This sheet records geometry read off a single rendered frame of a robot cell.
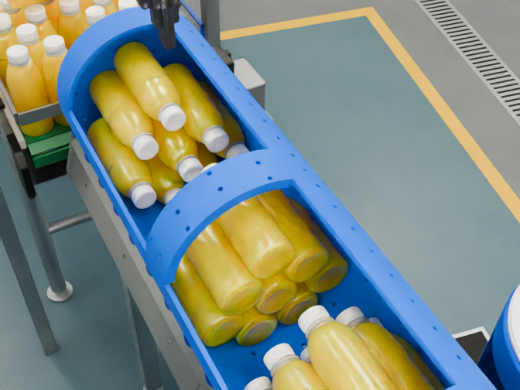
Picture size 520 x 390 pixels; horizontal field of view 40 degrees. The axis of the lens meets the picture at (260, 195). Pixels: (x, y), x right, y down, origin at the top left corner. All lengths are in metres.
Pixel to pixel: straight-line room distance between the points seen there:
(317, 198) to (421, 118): 2.07
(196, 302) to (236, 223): 0.13
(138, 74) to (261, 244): 0.41
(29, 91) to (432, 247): 1.53
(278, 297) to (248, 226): 0.13
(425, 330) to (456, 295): 1.59
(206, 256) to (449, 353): 0.35
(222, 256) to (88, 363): 1.30
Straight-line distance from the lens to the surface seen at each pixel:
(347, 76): 3.15
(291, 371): 0.90
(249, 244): 0.95
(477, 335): 2.18
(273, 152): 1.00
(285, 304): 1.05
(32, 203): 2.06
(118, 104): 1.23
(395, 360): 0.91
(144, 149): 1.18
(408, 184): 2.71
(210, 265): 0.99
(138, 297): 1.30
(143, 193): 1.18
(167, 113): 1.15
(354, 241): 0.91
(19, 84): 1.47
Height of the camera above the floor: 1.91
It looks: 47 degrees down
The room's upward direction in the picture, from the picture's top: 2 degrees clockwise
